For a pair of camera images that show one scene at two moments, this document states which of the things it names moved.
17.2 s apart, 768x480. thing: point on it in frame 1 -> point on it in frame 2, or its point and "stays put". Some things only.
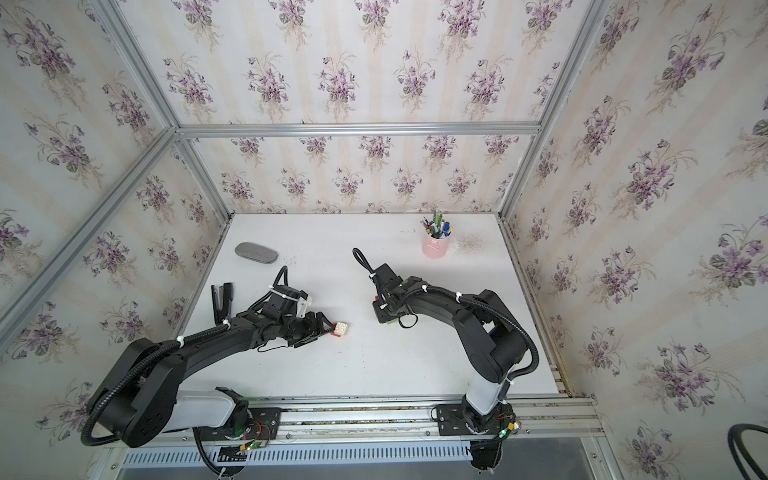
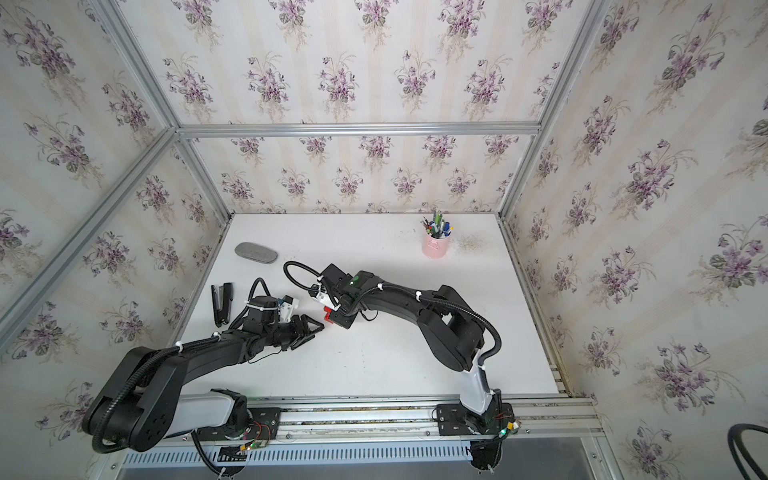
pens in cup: x=437 y=228 stays put
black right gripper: x=380 y=315 -> x=342 y=322
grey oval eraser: x=255 y=252 stays put
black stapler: x=222 y=301 stays put
